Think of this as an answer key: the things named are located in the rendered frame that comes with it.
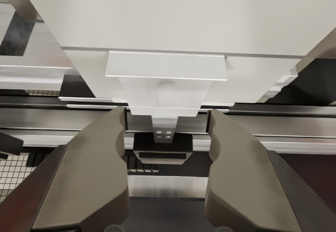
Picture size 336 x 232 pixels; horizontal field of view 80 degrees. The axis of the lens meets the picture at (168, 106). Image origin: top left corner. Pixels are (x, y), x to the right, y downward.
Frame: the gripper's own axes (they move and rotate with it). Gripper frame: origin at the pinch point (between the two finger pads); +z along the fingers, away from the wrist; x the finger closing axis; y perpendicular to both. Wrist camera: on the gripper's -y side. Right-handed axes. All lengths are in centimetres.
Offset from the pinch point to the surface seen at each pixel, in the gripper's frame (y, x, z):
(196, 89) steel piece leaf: 1.2, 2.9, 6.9
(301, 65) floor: 39, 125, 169
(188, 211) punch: 11.3, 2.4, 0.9
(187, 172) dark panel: 45, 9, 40
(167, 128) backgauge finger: 11.2, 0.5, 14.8
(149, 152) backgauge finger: 20.6, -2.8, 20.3
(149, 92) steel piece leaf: 2.0, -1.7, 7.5
